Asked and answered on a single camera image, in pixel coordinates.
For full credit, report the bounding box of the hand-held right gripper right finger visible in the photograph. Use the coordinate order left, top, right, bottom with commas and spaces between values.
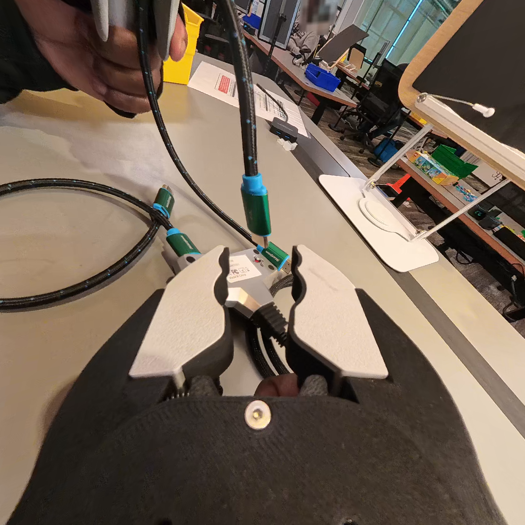
285, 244, 389, 390

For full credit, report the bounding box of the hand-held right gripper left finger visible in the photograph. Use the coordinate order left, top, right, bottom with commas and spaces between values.
128, 245, 235, 390

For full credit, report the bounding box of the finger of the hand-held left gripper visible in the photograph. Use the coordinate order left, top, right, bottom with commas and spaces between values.
154, 0, 182, 61
90, 0, 138, 42

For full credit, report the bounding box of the black hub cable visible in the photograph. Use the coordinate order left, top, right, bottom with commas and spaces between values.
246, 273, 297, 378

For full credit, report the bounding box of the silver usb hub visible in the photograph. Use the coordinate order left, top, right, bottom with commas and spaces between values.
166, 245, 293, 318

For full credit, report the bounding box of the black braided usb cable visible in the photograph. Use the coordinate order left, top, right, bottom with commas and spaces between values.
0, 184, 177, 312
213, 0, 273, 247
0, 178, 202, 258
135, 0, 293, 275

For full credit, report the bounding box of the person's left forearm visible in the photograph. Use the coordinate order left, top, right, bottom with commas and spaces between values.
0, 0, 80, 105

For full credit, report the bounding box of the dark grey usb hub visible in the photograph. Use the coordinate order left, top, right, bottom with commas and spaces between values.
256, 83, 299, 145

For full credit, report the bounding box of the person's left hand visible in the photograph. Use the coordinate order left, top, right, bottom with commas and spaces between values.
16, 0, 189, 119

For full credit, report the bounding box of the yellow bin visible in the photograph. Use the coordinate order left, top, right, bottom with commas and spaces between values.
162, 4, 204, 85

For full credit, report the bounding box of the printed paper sheet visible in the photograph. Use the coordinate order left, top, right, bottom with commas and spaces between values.
187, 61, 310, 139

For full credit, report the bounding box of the computer monitor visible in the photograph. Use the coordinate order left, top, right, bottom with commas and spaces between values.
258, 0, 302, 50

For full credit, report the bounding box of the white stand with clear legs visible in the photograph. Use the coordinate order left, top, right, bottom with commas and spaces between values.
319, 123, 513, 273

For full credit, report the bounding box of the blue bin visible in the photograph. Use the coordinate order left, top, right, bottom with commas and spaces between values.
305, 62, 342, 93

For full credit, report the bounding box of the grey background desk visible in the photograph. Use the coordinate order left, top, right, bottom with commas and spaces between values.
242, 25, 358, 110

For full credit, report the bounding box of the tilted dark screen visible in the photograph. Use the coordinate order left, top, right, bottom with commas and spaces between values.
318, 24, 370, 63

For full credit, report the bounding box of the blue bag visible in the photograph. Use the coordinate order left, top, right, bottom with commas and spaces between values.
374, 137, 406, 165

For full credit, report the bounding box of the colourful toy box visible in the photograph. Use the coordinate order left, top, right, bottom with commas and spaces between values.
406, 150, 459, 185

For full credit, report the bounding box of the green bin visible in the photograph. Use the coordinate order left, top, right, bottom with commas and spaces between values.
431, 144, 479, 179

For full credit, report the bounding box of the black office chair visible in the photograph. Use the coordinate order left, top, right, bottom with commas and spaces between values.
340, 62, 411, 145

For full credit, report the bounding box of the white gooseneck light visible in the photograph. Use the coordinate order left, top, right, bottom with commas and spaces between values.
418, 94, 496, 119

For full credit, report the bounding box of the wood-edged black panel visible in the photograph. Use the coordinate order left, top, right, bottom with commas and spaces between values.
398, 0, 525, 190

